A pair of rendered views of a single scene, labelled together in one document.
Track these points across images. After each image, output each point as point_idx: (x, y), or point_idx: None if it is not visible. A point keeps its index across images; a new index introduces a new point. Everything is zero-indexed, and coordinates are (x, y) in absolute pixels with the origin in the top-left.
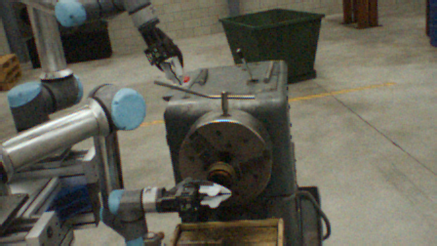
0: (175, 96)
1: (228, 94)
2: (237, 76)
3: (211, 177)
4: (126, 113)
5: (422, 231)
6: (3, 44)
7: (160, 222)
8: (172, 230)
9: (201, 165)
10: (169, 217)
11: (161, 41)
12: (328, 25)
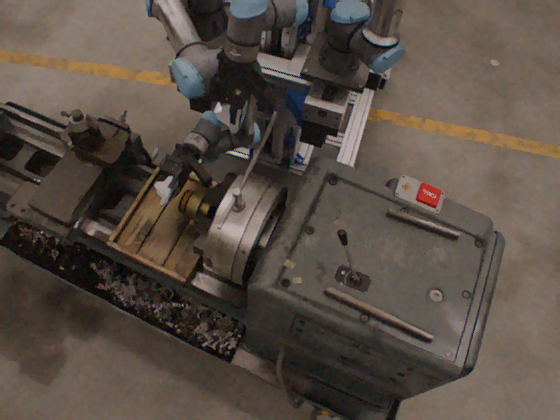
0: (351, 170)
1: (307, 227)
2: (399, 269)
3: (186, 190)
4: (176, 76)
5: None
6: None
7: (548, 297)
8: (523, 306)
9: None
10: (556, 309)
11: (220, 79)
12: None
